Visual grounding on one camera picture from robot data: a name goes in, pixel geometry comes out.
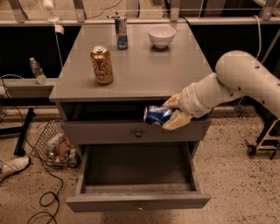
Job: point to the grey drawer cabinet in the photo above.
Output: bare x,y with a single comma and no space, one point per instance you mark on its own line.
142,74

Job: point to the wire basket with items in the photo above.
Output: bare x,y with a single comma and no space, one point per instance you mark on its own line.
53,147

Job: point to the black bar on floor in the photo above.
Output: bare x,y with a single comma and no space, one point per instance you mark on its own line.
19,150

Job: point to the clear plastic water bottle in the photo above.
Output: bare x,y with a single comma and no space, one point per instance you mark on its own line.
38,71

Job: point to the orange tall drink can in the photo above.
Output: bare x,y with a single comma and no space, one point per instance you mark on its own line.
101,62

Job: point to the open grey lower drawer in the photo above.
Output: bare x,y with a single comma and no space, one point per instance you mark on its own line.
137,177

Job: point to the white bowl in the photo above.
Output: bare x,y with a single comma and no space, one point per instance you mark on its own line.
161,35

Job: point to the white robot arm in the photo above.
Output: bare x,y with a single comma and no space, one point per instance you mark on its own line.
236,74

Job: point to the white shoe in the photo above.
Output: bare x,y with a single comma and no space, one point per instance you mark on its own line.
13,166

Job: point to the slim red bull can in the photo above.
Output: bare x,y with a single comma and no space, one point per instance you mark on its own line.
121,32

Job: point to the closed grey upper drawer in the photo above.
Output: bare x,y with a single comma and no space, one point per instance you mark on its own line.
80,133

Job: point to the black wheeled cart frame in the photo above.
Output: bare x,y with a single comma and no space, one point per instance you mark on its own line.
263,143

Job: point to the blue pepsi can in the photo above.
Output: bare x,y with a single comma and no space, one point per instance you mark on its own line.
157,114

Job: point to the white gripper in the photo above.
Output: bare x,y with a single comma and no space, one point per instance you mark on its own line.
189,100

